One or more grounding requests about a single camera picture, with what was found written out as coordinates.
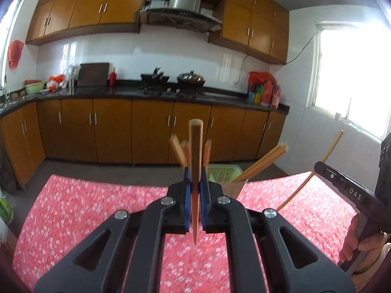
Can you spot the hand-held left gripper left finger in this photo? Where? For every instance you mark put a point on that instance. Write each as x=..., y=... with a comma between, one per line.
x=187, y=207

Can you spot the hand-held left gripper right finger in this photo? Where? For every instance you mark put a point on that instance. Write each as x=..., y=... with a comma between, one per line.
x=204, y=210

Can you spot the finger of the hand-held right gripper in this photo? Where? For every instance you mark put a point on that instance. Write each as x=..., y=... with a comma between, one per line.
x=351, y=189

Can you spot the pale green perforated utensil holder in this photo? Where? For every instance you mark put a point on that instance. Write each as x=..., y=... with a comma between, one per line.
x=227, y=174

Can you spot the wooden chopstick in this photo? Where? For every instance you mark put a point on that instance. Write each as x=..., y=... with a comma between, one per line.
x=268, y=166
x=207, y=155
x=185, y=155
x=178, y=152
x=195, y=146
x=266, y=162
x=334, y=143
x=262, y=160

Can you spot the person's right hand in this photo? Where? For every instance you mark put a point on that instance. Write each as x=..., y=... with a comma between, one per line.
x=371, y=253

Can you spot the wooden base cabinets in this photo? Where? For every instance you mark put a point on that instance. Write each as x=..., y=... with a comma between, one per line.
x=113, y=128

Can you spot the red floral tablecloth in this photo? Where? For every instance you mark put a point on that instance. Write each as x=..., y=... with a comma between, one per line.
x=76, y=204

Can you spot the kitchen window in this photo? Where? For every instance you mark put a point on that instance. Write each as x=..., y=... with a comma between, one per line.
x=12, y=24
x=351, y=76

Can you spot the gas stove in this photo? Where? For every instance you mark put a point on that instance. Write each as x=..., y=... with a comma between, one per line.
x=171, y=91

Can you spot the colourful box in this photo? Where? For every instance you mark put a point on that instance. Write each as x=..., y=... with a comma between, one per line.
x=255, y=94

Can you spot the wok with lid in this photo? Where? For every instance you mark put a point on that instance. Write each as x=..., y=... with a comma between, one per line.
x=191, y=77

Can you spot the black kitchen countertop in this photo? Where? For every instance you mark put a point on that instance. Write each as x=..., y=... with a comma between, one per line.
x=122, y=91

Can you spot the black wok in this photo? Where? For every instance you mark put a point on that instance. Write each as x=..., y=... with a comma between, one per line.
x=154, y=77

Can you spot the large red plastic bag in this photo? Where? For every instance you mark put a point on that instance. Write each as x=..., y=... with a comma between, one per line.
x=261, y=77

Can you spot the red bottle with gold cap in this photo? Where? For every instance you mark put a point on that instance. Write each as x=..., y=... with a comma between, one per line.
x=113, y=77

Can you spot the dark wooden cutting board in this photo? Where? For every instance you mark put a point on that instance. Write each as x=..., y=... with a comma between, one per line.
x=93, y=74

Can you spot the white green plastic container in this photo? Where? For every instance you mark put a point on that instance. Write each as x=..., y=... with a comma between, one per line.
x=5, y=213

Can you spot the red white plastic bag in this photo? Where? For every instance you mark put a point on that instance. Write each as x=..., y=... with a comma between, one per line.
x=55, y=82

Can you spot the green plastic basin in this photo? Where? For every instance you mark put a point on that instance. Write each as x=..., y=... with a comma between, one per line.
x=33, y=88

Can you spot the metal faucet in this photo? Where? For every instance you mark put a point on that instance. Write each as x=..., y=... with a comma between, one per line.
x=6, y=88

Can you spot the red hanging plastic bag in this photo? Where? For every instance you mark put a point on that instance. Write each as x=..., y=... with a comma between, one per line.
x=15, y=53

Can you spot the white wall outlet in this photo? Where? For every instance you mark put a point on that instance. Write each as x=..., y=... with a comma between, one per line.
x=238, y=84

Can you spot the wooden wall cabinet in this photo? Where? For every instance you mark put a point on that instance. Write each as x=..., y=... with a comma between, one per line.
x=85, y=6
x=259, y=21

